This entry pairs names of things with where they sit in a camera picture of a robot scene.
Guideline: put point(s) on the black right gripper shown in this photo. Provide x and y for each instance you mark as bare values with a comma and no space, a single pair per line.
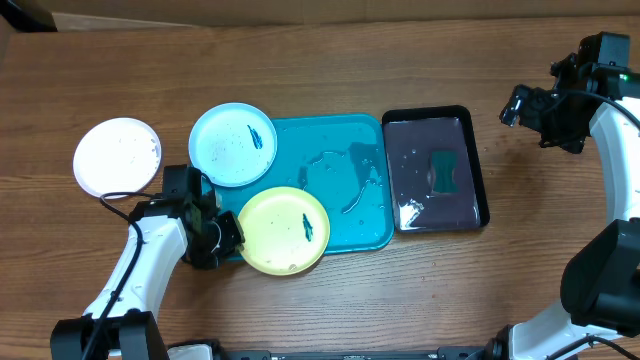
533,102

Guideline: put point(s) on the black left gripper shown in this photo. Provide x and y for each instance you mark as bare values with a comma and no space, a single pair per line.
232,242

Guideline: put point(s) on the yellow plate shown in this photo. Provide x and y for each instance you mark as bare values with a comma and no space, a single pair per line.
286,231

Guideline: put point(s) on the light blue plate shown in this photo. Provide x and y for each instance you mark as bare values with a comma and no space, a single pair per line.
234,144

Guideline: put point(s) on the white plate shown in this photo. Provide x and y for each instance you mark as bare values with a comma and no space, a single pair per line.
118,155

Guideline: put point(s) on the green sponge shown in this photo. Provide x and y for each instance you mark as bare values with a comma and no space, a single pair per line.
444,164

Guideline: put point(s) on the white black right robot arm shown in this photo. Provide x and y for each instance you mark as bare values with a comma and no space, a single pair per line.
599,294

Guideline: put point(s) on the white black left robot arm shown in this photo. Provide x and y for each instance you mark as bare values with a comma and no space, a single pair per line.
121,321

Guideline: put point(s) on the teal plastic tray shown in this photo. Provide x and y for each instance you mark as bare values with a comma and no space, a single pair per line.
341,161

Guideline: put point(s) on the black plastic tray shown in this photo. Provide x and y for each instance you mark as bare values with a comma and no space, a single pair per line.
410,137

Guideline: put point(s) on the brown cardboard backdrop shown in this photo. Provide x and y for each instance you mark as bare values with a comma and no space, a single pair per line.
83,14

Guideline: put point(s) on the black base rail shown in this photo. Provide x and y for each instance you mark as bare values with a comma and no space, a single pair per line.
350,355

